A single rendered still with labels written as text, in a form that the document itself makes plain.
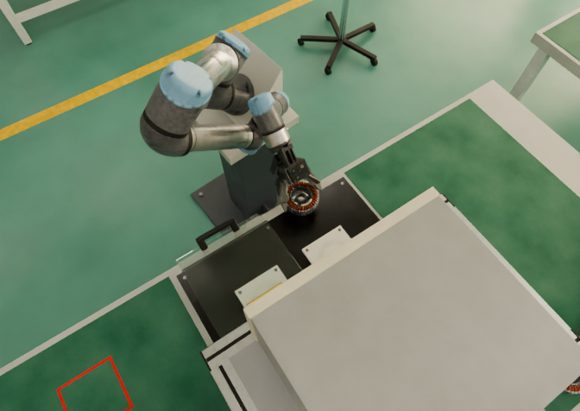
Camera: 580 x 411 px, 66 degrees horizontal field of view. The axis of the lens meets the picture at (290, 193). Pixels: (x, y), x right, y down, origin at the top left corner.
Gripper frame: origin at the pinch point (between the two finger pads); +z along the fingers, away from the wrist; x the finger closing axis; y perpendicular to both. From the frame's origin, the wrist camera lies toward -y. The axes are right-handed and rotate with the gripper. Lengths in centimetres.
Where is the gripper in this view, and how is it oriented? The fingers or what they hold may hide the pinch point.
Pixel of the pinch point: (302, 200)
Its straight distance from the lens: 140.0
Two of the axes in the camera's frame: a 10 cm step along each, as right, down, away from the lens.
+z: 4.0, 8.6, 3.2
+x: 8.3, -4.8, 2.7
